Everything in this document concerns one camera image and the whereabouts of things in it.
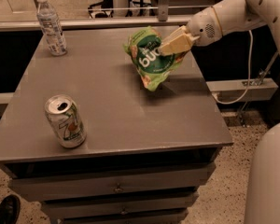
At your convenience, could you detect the green rice chip bag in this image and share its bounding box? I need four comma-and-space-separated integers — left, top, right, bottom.
123, 26, 186, 91

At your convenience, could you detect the white cable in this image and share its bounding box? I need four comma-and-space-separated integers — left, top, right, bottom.
212, 30, 254, 105

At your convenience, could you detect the clear plastic water bottle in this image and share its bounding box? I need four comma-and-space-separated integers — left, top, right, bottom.
36, 0, 67, 56

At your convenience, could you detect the middle grey drawer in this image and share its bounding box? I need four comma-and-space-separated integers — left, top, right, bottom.
42, 191, 199, 218

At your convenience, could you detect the black shoe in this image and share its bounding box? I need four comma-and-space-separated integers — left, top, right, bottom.
0, 194, 21, 224

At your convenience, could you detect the bottom grey drawer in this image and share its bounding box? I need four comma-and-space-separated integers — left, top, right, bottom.
63, 208, 188, 224

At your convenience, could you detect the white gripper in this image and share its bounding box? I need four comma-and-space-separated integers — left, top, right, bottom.
158, 7, 223, 56

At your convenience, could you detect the top grey drawer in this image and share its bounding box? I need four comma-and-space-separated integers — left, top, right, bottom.
9, 162, 216, 202

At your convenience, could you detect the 7up soda can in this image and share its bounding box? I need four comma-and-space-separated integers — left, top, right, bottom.
45, 94, 86, 148

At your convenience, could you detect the black office chair base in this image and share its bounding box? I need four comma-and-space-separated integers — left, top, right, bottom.
88, 0, 113, 19

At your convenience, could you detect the grey drawer cabinet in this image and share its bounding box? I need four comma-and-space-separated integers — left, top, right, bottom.
0, 25, 234, 224

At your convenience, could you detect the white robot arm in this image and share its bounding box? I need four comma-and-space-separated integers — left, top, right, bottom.
160, 0, 280, 224

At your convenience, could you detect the grey metal railing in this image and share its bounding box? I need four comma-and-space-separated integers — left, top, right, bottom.
0, 15, 190, 32

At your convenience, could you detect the grey drawer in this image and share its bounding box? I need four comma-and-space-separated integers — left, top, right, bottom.
63, 208, 188, 224
9, 162, 216, 202
42, 191, 199, 218

